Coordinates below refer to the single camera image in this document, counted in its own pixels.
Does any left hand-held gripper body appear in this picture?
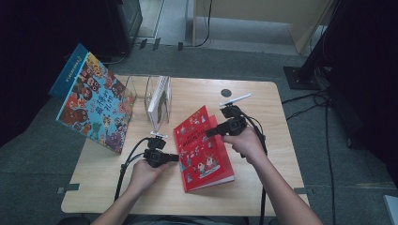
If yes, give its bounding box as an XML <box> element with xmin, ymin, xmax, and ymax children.
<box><xmin>144</xmin><ymin>130</ymin><xmax>171</xmax><ymax>169</ymax></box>

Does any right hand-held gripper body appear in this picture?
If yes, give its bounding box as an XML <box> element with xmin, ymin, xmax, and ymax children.
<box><xmin>218</xmin><ymin>92</ymin><xmax>253</xmax><ymax>137</ymax></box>

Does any red picture book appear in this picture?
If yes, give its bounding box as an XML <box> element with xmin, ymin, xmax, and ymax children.
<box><xmin>172</xmin><ymin>105</ymin><xmax>236</xmax><ymax>193</ymax></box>

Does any white caterpillar picture book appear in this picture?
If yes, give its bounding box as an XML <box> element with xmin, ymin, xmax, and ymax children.
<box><xmin>146</xmin><ymin>75</ymin><xmax>173</xmax><ymax>132</ymax></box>

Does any clear acrylic book rack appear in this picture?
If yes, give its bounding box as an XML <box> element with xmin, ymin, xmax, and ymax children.
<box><xmin>119</xmin><ymin>74</ymin><xmax>174</xmax><ymax>132</ymax></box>

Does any light blue monster picture book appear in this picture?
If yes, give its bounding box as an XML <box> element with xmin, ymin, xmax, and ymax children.
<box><xmin>54</xmin><ymin>51</ymin><xmax>136</xmax><ymax>156</ymax></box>

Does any dark blue picture book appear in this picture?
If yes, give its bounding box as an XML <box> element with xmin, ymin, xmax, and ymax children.
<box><xmin>48</xmin><ymin>42</ymin><xmax>90</xmax><ymax>101</ymax></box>

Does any person's right hand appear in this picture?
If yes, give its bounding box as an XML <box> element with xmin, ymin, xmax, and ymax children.
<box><xmin>221</xmin><ymin>126</ymin><xmax>268</xmax><ymax>166</ymax></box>

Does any person's left hand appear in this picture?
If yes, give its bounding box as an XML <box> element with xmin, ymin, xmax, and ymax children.
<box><xmin>127</xmin><ymin>158</ymin><xmax>171</xmax><ymax>197</ymax></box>

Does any person's grey clothing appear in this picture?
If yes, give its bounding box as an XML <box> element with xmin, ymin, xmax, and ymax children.
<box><xmin>125</xmin><ymin>214</ymin><xmax>252</xmax><ymax>225</ymax></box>

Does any grey tape strip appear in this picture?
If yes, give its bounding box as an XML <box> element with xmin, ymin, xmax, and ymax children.
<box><xmin>56</xmin><ymin>183</ymin><xmax>81</xmax><ymax>195</ymax></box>

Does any light wooden furniture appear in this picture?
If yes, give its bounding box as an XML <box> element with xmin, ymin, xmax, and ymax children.
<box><xmin>191</xmin><ymin>0</ymin><xmax>336</xmax><ymax>56</ymax></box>

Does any dark equipment cabinet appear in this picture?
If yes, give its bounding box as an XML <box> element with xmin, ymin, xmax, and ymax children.
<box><xmin>105</xmin><ymin>0</ymin><xmax>144</xmax><ymax>56</ymax></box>

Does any white object corner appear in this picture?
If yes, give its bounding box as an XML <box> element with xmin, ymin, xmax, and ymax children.
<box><xmin>382</xmin><ymin>194</ymin><xmax>398</xmax><ymax>225</ymax></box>

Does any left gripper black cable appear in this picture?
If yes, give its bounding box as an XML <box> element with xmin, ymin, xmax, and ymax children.
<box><xmin>114</xmin><ymin>136</ymin><xmax>152</xmax><ymax>203</ymax></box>

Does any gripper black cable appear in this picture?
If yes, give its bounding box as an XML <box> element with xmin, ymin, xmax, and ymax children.
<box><xmin>114</xmin><ymin>136</ymin><xmax>152</xmax><ymax>203</ymax></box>
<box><xmin>239</xmin><ymin>109</ymin><xmax>269</xmax><ymax>225</ymax></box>

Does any looped black floor cable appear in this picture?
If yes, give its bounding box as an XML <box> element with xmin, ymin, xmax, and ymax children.
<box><xmin>281</xmin><ymin>89</ymin><xmax>331</xmax><ymax>122</ymax></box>

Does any black stand base plate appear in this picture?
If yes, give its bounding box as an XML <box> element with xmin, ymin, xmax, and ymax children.
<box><xmin>283</xmin><ymin>65</ymin><xmax>330</xmax><ymax>92</ymax></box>

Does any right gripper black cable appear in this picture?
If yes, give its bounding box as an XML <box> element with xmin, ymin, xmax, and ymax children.
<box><xmin>239</xmin><ymin>109</ymin><xmax>269</xmax><ymax>225</ymax></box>

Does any long black floor cable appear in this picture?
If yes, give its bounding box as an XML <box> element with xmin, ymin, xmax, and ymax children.
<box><xmin>324</xmin><ymin>102</ymin><xmax>336</xmax><ymax>225</ymax></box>

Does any black hanging cable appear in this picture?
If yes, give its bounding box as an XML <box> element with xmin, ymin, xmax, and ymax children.
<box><xmin>182</xmin><ymin>0</ymin><xmax>214</xmax><ymax>49</ymax></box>

